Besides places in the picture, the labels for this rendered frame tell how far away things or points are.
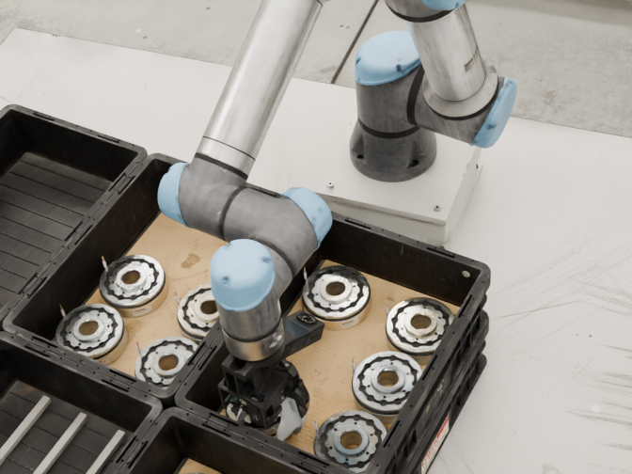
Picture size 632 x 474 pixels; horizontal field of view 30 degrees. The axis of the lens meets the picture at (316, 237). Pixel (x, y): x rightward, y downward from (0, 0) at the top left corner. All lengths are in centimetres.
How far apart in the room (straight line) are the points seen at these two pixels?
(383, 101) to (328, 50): 166
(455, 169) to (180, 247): 49
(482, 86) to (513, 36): 177
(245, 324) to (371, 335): 39
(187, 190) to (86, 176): 60
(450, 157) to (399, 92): 21
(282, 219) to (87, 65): 115
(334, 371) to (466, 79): 47
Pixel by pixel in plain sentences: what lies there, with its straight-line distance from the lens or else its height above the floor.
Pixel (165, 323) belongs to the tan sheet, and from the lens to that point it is 182.
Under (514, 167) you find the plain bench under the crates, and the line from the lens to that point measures 217.
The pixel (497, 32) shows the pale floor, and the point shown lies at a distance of 359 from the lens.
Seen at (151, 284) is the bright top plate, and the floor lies 86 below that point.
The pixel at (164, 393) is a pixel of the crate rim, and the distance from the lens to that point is 162.
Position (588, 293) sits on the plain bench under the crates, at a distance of 198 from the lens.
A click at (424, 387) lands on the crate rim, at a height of 93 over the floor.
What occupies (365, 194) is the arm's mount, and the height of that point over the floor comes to 80.
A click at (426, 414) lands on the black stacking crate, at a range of 165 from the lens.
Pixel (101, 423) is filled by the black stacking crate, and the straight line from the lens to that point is 174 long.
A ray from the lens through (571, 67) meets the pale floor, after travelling 347.
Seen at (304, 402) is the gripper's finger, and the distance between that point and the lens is 157.
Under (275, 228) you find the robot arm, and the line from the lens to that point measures 143.
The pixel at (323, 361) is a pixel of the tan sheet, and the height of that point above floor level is 83.
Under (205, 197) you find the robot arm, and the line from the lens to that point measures 148.
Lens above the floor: 223
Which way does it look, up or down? 48 degrees down
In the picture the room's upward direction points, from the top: 8 degrees counter-clockwise
